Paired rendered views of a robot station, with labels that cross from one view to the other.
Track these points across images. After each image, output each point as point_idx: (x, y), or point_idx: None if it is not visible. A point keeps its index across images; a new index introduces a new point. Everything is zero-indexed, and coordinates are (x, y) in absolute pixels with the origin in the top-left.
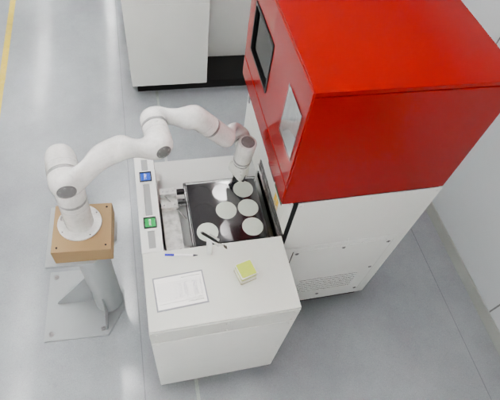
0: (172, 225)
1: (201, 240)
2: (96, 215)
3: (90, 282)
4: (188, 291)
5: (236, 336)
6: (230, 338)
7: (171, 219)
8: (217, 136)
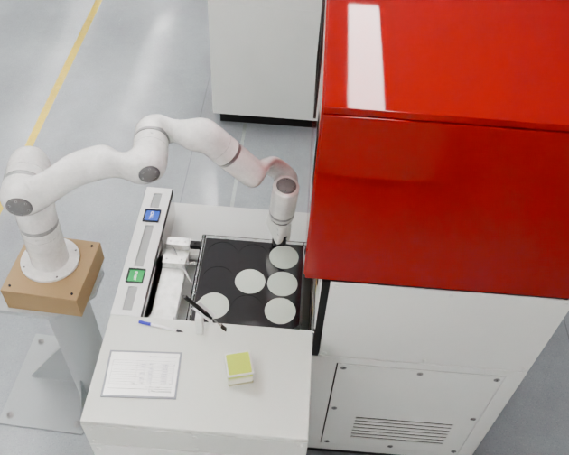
0: (170, 288)
1: None
2: (73, 254)
3: (62, 349)
4: (152, 378)
5: None
6: None
7: (172, 279)
8: (233, 166)
